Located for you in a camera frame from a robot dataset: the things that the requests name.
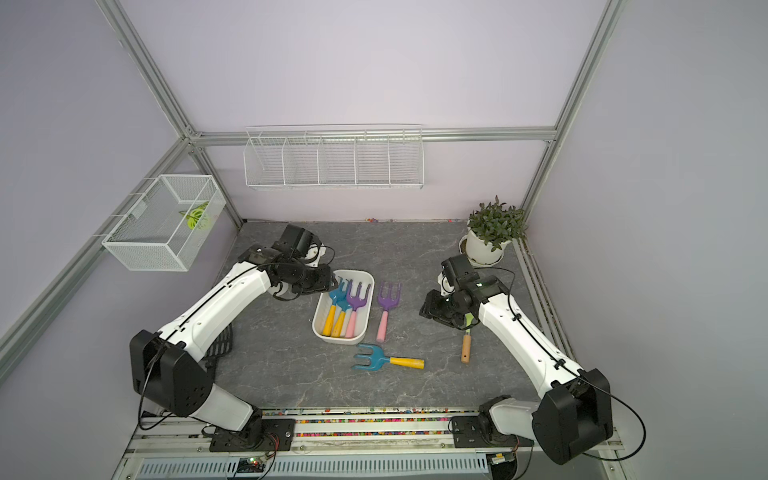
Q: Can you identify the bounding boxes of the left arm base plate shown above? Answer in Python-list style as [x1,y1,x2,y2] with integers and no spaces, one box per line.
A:
[209,417,296,453]

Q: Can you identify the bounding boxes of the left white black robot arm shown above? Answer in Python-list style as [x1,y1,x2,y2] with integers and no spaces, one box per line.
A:
[129,225,337,443]

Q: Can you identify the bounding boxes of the teal rake yellow handle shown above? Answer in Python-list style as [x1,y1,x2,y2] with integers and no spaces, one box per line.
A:
[322,279,348,336]
[331,281,351,338]

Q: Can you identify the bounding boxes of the aluminium frame rails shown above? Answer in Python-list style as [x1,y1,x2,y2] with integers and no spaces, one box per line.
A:
[0,0,631,469]

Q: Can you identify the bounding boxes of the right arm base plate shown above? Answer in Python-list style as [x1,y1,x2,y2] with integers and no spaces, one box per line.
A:
[447,414,534,448]

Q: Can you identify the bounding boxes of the large potted plant white pot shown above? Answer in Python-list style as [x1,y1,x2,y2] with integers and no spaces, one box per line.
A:
[464,196,527,266]

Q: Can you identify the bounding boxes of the white storage box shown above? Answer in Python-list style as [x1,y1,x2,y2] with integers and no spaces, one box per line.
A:
[311,269,375,345]

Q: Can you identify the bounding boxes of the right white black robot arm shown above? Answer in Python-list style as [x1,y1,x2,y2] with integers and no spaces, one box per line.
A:
[420,254,614,465]

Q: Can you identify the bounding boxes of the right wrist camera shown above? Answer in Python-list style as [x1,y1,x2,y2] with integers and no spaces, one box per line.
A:
[437,271,454,297]

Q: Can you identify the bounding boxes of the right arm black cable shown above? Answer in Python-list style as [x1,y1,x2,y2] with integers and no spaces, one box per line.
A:
[479,266,648,463]

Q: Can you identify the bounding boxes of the white mesh wall basket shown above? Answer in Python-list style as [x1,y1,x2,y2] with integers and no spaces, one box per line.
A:
[102,174,226,272]

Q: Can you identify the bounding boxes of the white vented cable duct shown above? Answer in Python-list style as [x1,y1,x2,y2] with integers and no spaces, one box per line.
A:
[133,453,490,479]

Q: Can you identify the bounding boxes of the green leaf in basket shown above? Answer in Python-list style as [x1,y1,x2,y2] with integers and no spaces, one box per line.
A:
[179,201,211,231]

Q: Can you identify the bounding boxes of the white wire wall shelf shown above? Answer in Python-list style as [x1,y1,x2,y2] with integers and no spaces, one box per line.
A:
[243,124,425,190]

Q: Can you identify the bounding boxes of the teal fork yellow handle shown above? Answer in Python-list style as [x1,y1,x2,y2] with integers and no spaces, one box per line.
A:
[352,343,425,371]

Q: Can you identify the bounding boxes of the purple rake pink handle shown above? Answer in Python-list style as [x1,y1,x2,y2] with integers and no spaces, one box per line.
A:
[345,280,371,338]
[376,282,402,343]

